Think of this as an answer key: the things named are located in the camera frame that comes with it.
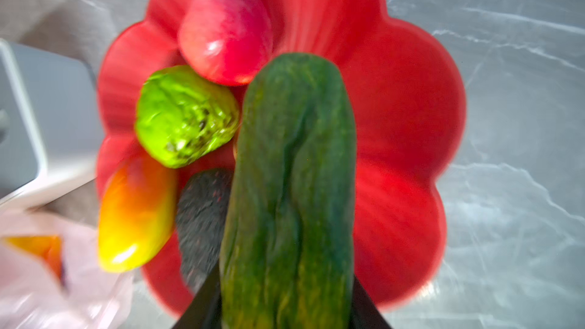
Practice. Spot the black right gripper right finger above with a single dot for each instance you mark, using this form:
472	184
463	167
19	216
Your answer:
363	313

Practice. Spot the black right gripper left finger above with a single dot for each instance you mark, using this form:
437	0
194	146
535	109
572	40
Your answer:
205	311

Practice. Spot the green cucumber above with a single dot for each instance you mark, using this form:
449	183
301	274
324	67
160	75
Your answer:
287	257

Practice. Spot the pink printed plastic bag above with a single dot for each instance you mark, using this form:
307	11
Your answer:
51	277

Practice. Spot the green lime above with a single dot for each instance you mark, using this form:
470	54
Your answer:
180	116

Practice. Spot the pink dragon fruit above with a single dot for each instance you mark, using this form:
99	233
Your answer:
226	41

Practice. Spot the red yellow mango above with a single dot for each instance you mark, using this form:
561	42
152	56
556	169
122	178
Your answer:
48	248

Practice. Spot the dark avocado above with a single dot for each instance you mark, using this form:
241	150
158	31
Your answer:
200	224

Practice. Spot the small yellow red apple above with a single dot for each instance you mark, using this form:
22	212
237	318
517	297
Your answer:
137	214

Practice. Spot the white grey tissue box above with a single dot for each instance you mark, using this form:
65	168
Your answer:
50	127

